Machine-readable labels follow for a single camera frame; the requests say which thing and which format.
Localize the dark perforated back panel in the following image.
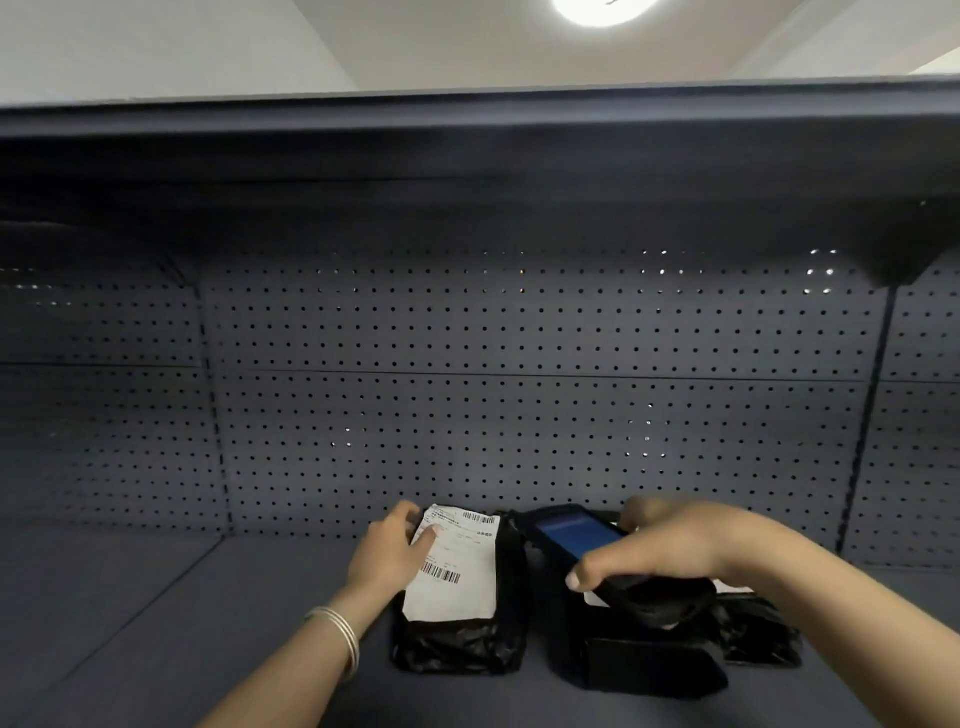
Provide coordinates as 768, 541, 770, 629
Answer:
0, 244, 960, 573

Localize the black parcel with white label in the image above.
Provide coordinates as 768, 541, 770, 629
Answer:
389, 504, 529, 676

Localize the small black plastic parcel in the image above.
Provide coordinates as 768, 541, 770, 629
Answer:
711, 579, 804, 670

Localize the silver bangle bracelet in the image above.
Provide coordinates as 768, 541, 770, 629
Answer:
303, 606, 362, 686

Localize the person's right forearm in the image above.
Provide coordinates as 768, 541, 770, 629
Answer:
716, 514, 960, 728

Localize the dark metal shelf board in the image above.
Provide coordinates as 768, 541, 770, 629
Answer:
0, 73, 960, 289

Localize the person's left hand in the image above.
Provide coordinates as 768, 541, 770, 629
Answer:
344, 500, 444, 610

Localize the person's left forearm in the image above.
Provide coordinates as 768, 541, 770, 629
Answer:
196, 583, 393, 728

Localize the black handheld scanner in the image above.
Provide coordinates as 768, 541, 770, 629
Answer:
523, 504, 719, 631

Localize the black plastic parcel with flap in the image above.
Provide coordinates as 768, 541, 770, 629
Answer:
549, 517, 733, 700

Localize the person's right hand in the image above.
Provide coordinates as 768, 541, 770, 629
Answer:
567, 495, 753, 595

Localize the round ceiling light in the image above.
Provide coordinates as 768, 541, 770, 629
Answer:
550, 0, 662, 30

